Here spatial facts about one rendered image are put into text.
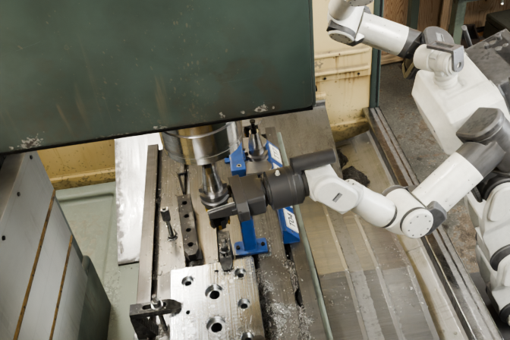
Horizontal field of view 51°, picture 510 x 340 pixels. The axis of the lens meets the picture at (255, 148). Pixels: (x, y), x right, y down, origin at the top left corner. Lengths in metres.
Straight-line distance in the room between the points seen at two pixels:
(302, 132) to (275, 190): 1.09
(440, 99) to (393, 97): 2.39
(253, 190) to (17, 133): 0.49
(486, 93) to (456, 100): 0.07
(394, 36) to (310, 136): 0.71
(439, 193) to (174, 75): 0.74
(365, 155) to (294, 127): 0.33
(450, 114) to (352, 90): 0.90
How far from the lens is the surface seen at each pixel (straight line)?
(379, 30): 1.65
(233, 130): 0.99
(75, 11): 0.81
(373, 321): 1.69
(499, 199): 1.78
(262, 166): 1.43
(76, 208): 2.45
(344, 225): 1.93
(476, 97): 1.46
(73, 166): 2.45
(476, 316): 1.67
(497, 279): 2.09
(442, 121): 1.47
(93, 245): 2.26
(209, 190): 1.12
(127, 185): 2.20
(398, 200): 1.33
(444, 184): 1.34
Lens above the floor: 2.14
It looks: 38 degrees down
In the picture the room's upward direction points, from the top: 7 degrees counter-clockwise
